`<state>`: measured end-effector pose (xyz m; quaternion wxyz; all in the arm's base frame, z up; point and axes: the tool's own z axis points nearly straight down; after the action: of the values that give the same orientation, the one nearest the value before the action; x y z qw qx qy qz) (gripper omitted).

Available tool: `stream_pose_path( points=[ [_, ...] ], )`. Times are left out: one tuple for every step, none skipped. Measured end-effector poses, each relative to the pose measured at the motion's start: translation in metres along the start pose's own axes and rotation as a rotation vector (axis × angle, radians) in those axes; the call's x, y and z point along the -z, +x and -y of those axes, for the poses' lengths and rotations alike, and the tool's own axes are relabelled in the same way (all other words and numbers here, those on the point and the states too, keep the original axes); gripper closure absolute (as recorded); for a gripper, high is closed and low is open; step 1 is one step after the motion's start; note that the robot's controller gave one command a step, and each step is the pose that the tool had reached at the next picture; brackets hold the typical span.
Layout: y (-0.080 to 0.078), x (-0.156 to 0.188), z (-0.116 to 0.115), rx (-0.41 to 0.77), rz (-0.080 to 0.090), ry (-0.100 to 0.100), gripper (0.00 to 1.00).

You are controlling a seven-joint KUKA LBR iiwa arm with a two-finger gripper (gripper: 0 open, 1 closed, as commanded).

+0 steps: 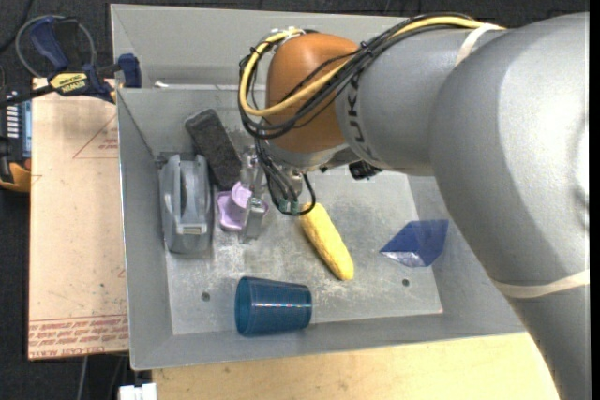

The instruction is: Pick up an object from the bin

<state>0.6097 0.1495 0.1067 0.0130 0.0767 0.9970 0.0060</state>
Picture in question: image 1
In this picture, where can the black cylinder on white bracket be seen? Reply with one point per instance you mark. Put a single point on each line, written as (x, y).
(364, 170)

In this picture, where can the brown cardboard board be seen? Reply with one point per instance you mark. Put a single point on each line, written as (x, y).
(75, 220)

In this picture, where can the blue plastic cup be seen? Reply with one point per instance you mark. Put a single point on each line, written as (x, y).
(272, 306)

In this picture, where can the blue clear prism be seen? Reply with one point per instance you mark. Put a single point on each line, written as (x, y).
(417, 241)

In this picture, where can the yellow toy corn cob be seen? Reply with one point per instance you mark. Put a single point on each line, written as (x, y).
(328, 243)

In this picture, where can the dark grey flat block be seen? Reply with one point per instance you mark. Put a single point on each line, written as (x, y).
(214, 145)

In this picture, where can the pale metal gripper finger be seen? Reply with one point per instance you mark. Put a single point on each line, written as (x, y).
(251, 173)
(255, 220)

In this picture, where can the lilac plastic toy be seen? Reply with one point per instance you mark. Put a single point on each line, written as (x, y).
(229, 211)

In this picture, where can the grey tape dispenser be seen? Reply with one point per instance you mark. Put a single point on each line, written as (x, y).
(185, 206)

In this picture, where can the grey metal bin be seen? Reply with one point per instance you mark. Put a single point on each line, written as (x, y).
(281, 300)

